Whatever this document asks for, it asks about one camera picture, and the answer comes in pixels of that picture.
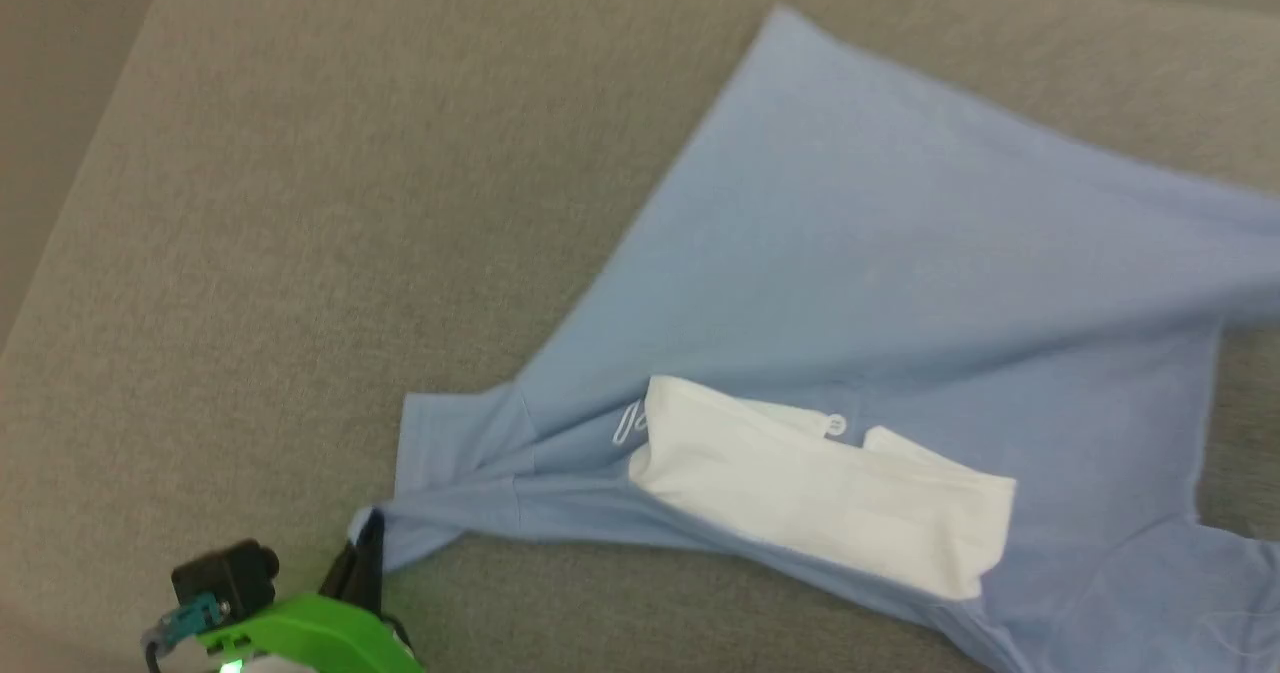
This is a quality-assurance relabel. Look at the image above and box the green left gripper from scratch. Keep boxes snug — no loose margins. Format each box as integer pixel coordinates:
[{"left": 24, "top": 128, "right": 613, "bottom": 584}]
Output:
[{"left": 193, "top": 508, "right": 428, "bottom": 673}]

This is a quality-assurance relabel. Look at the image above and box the light blue white-collared polo shirt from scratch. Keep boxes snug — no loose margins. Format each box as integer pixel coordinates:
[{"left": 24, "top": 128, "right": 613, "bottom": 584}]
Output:
[{"left": 346, "top": 5, "right": 1280, "bottom": 673}]

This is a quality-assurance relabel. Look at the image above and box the black left arm cable teal plug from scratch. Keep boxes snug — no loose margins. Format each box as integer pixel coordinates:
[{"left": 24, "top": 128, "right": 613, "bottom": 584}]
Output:
[{"left": 143, "top": 597, "right": 219, "bottom": 673}]

